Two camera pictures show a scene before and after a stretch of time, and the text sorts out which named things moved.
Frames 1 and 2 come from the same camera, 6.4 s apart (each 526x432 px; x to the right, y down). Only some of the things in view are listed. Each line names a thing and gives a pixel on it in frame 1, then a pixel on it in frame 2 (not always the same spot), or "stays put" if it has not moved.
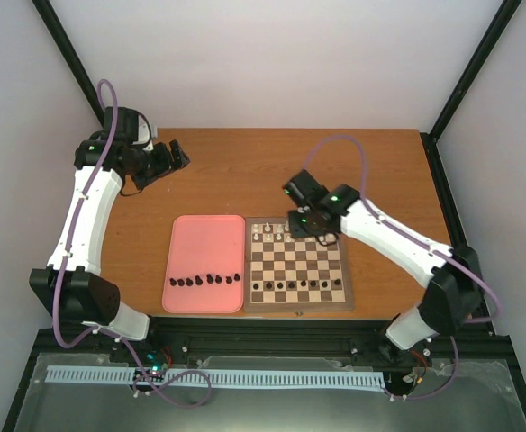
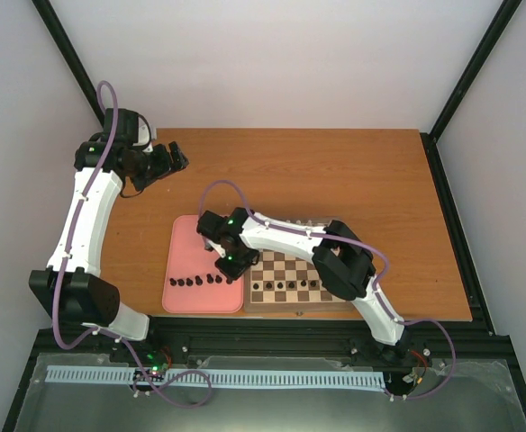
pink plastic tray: x=203 y=245 stays put
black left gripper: x=167 y=164 stays put
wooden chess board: x=292 y=274 stays put
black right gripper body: x=304 y=229 -> x=238 y=262
